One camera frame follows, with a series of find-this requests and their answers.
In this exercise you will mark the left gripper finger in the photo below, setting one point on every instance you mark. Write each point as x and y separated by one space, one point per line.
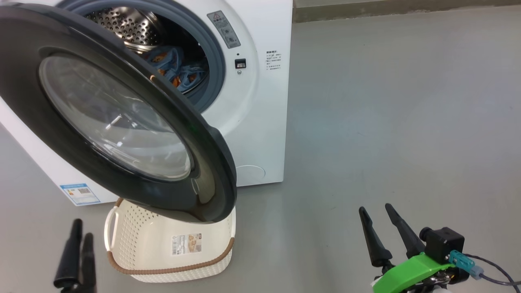
70 260
88 268

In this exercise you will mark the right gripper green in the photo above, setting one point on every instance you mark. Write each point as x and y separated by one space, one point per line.
407 272

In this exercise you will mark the black washer door glass window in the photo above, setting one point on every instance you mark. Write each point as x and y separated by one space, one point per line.
163 122

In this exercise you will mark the blue garment orange cartoon print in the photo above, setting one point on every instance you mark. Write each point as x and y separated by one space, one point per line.
179 69

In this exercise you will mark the white front-load washing machine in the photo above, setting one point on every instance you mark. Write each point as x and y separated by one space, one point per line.
260 122

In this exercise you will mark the black door latch socket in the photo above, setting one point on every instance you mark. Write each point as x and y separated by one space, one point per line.
240 63

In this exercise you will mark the stainless steel washing machine drum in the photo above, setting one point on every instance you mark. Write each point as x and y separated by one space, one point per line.
130 26

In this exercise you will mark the blue energy label sticker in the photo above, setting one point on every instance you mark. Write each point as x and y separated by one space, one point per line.
80 194

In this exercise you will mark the cream perforated laundry basket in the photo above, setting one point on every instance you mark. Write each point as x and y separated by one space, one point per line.
154 252

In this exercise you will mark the barcode sticker on basket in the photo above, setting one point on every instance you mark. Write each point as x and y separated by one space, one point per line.
187 244

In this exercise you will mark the round drain filter cover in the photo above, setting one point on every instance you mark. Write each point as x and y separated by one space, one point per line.
252 175

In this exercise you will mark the small black text label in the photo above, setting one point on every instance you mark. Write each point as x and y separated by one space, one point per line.
273 60

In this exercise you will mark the grey warning label sticker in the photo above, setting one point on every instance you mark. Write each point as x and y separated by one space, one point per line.
224 29

